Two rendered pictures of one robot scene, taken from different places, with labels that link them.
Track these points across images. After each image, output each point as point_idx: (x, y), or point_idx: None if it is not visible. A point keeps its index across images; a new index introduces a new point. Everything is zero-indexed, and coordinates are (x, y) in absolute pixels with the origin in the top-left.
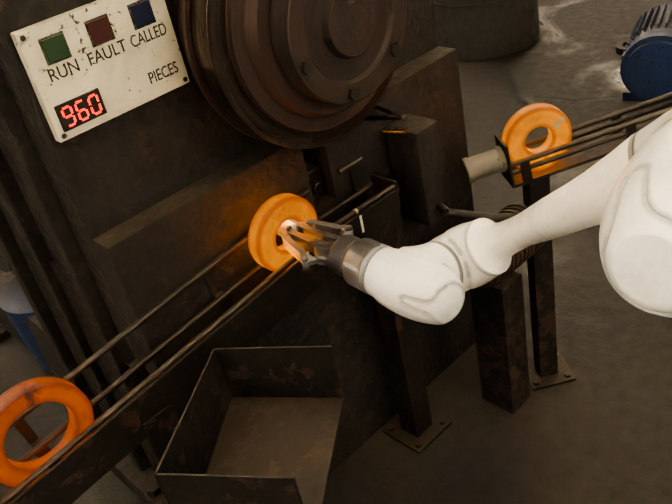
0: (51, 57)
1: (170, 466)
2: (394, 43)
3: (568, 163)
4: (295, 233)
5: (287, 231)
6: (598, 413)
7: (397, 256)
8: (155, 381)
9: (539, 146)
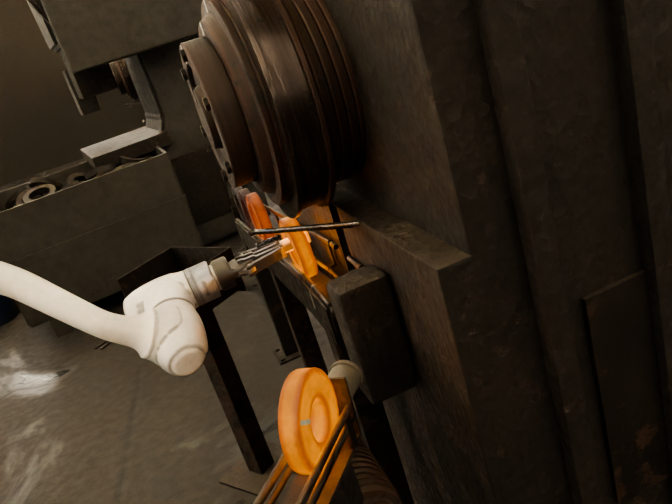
0: None
1: (180, 254)
2: (226, 161)
3: (297, 487)
4: (270, 245)
5: (276, 241)
6: None
7: (163, 276)
8: None
9: (322, 440)
